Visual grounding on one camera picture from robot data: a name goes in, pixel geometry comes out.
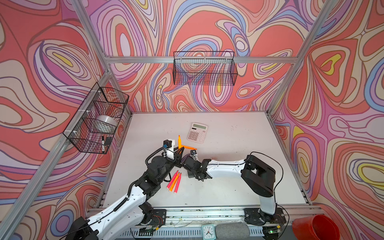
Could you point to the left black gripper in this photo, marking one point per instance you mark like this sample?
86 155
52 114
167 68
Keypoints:
175 155

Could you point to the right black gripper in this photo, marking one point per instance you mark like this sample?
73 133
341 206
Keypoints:
188 160

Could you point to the orange pen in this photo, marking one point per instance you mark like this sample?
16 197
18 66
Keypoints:
189 148
179 142
174 182

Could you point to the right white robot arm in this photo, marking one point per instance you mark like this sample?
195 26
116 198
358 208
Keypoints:
258 175

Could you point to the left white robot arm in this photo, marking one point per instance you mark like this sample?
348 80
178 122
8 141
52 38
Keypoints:
133 208

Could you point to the pink pen left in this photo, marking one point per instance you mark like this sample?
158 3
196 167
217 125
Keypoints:
172 179

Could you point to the pink pen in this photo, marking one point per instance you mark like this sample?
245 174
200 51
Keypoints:
172 179
178 183

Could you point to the orange pen in bundle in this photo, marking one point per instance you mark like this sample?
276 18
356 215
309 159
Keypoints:
174 182

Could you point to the pink pen right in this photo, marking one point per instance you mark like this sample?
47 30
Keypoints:
178 183

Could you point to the pink calculator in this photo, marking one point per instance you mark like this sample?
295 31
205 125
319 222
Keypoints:
197 133

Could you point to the small white clock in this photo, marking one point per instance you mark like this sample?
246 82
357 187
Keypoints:
208 232

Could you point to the black marker in basket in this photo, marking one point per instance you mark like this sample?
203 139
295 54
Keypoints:
103 144

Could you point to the silver tape roll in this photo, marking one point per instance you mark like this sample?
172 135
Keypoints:
104 124

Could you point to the red bucket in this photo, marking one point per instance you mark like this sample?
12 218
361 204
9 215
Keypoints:
317 227

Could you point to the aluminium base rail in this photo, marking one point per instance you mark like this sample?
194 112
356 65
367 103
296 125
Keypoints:
187 223

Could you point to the black wire basket back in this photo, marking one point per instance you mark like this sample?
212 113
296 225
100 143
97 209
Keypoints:
204 68

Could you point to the black wire basket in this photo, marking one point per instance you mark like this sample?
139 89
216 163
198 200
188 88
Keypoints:
204 68
100 101

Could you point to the black wire basket left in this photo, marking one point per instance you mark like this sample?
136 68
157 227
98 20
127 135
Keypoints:
100 101

